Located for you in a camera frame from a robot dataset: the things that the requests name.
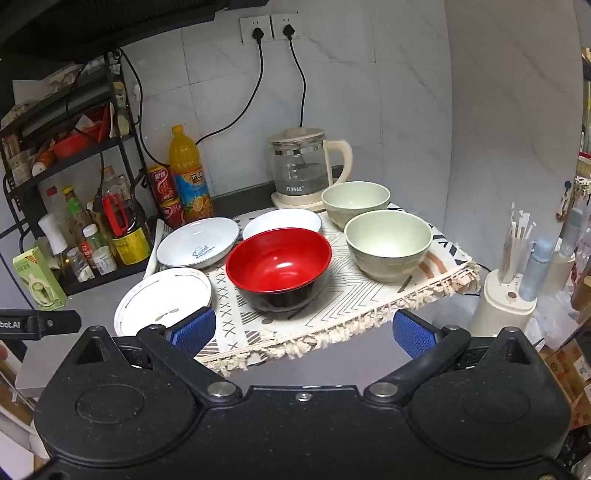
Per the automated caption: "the orange juice bottle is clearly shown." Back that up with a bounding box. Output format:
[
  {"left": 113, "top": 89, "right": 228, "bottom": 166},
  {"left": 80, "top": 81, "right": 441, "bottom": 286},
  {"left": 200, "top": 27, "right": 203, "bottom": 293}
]
[{"left": 168, "top": 124, "right": 215, "bottom": 222}]

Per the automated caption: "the black power cable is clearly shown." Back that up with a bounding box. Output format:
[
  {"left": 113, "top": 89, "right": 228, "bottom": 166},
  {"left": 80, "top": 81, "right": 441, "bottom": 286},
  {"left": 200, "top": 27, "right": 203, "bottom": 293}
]
[
  {"left": 117, "top": 48, "right": 169, "bottom": 169},
  {"left": 194, "top": 41, "right": 266, "bottom": 146},
  {"left": 290, "top": 38, "right": 308, "bottom": 132}
]

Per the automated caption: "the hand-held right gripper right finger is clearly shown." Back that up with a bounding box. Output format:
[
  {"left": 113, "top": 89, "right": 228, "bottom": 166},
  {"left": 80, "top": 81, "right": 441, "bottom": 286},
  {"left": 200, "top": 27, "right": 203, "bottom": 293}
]
[{"left": 365, "top": 308, "right": 536, "bottom": 403}]

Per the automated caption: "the dark sauce bottle yellow label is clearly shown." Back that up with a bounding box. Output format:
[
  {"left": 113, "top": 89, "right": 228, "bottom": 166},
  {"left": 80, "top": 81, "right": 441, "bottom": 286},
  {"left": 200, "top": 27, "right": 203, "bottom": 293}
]
[{"left": 102, "top": 191, "right": 153, "bottom": 266}]

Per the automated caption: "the red drink can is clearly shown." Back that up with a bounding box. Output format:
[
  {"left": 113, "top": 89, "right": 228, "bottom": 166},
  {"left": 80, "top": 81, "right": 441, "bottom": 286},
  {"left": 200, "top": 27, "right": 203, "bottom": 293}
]
[
  {"left": 159, "top": 198, "right": 185, "bottom": 230},
  {"left": 147, "top": 164, "right": 178, "bottom": 204}
]

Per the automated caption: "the patterned fringed table cloth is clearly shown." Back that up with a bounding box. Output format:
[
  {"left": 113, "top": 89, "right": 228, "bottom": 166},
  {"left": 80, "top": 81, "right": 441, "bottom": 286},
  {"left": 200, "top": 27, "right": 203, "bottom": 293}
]
[{"left": 143, "top": 203, "right": 481, "bottom": 377}]

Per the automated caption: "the grey-blue bottle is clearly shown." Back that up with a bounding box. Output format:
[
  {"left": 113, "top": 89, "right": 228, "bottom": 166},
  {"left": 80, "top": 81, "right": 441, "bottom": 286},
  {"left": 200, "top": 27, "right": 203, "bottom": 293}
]
[
  {"left": 560, "top": 208, "right": 583, "bottom": 259},
  {"left": 518, "top": 237, "right": 555, "bottom": 302}
]

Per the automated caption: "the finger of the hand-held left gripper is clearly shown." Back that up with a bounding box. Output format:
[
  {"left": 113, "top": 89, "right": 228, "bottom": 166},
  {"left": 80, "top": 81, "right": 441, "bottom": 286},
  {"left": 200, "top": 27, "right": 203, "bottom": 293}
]
[{"left": 38, "top": 310, "right": 82, "bottom": 339}]

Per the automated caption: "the black range hood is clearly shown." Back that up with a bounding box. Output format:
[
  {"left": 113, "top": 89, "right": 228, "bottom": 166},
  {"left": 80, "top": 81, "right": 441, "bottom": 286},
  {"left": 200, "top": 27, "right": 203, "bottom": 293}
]
[{"left": 0, "top": 0, "right": 232, "bottom": 61}]

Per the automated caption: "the white plastic jar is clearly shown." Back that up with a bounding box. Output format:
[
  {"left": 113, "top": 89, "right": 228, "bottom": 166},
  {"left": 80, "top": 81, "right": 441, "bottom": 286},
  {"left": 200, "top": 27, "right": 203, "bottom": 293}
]
[{"left": 92, "top": 246, "right": 118, "bottom": 274}]

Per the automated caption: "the glass electric kettle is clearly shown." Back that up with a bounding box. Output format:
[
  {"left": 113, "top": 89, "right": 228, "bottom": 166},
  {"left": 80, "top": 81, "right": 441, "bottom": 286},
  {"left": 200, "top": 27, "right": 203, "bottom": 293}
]
[{"left": 268, "top": 128, "right": 354, "bottom": 208}]

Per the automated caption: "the bundle of white chopsticks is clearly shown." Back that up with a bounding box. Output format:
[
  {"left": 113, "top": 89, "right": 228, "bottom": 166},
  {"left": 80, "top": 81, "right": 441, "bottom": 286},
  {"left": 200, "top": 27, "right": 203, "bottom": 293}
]
[{"left": 501, "top": 203, "right": 539, "bottom": 282}]

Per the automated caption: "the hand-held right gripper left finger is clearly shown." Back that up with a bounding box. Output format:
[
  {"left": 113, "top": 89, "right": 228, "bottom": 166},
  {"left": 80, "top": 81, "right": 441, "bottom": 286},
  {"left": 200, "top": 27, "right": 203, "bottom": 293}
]
[{"left": 69, "top": 306, "right": 243, "bottom": 401}]

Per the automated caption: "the green carton box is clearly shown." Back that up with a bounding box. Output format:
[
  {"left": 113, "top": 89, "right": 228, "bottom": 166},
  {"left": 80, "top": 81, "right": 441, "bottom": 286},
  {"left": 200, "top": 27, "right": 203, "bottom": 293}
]
[{"left": 11, "top": 247, "right": 68, "bottom": 310}]

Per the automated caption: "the small glass jar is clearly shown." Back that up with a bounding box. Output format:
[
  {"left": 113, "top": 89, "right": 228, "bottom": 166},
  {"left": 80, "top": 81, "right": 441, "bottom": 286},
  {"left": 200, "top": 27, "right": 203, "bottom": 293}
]
[{"left": 66, "top": 247, "right": 95, "bottom": 282}]

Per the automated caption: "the white chopstick holder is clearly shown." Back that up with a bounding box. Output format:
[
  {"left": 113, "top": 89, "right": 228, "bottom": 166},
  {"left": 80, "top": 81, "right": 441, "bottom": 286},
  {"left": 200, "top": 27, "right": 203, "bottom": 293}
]
[{"left": 468, "top": 265, "right": 539, "bottom": 337}]

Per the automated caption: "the white wall socket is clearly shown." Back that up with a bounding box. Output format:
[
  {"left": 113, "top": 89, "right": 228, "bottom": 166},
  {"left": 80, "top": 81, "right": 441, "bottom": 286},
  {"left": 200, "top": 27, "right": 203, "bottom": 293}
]
[
  {"left": 239, "top": 16, "right": 272, "bottom": 44},
  {"left": 271, "top": 13, "right": 304, "bottom": 40}
]

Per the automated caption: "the pale green bowl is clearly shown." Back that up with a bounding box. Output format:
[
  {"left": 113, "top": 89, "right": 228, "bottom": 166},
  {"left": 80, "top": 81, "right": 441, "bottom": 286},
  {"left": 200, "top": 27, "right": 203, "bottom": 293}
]
[
  {"left": 344, "top": 210, "right": 433, "bottom": 283},
  {"left": 321, "top": 181, "right": 391, "bottom": 219}
]

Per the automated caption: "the black metal rack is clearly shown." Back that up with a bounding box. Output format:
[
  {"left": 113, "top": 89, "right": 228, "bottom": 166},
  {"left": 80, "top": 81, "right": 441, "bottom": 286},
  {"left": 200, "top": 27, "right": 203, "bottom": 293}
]
[{"left": 0, "top": 51, "right": 158, "bottom": 296}]

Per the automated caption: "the red and black bowl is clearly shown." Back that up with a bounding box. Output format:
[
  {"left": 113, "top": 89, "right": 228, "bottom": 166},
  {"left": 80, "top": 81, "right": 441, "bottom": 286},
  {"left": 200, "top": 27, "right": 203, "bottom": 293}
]
[{"left": 225, "top": 228, "right": 333, "bottom": 313}]

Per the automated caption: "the cream kettle base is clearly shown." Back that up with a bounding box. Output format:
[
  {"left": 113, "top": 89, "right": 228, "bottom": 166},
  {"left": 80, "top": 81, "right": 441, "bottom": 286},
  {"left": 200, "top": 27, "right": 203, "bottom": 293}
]
[{"left": 270, "top": 191, "right": 328, "bottom": 213}]

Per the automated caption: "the yellow-capped oil bottle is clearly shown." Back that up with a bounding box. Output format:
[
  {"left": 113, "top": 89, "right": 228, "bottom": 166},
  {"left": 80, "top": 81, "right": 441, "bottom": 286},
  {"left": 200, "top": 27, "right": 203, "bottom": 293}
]
[{"left": 62, "top": 185, "right": 93, "bottom": 241}]

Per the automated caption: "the small red label bottle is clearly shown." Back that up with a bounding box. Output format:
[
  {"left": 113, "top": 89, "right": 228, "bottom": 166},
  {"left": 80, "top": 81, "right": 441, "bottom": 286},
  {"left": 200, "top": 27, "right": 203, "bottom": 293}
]
[{"left": 82, "top": 224, "right": 109, "bottom": 264}]

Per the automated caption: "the white plate with blue print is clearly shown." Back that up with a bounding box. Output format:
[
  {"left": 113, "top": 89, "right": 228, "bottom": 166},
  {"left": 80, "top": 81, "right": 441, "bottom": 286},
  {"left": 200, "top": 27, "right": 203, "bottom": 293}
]
[{"left": 156, "top": 217, "right": 241, "bottom": 270}]

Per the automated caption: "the small white blue-rimmed plate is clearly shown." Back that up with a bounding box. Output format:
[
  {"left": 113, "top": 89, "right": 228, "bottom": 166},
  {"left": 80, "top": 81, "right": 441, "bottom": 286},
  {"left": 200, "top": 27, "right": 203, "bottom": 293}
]
[{"left": 242, "top": 208, "right": 323, "bottom": 241}]

